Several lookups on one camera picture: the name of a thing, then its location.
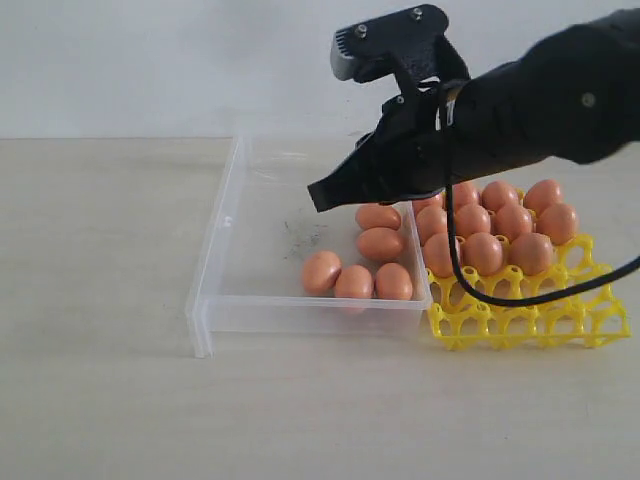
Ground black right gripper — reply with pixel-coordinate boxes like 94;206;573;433
307;87;460;212

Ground brown egg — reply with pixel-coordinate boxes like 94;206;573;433
333;264;374;299
536;203;580;245
508;232;554;276
412;192;444;215
481;180;519;213
375;262;413;301
356;227;406;262
355;203;402;230
301;250;342;295
416;205;447;246
494;203;534;242
452;181;480;211
422;232;454;278
463;233;504;276
454;203;492;238
523;179;564;216

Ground clear plastic box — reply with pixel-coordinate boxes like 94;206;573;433
186;132;432;357

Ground yellow plastic egg tray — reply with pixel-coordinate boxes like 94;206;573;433
427;209;631;350

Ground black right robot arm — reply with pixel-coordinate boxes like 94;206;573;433
308;4;639;212

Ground black camera cable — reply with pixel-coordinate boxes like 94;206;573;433
429;82;640;307

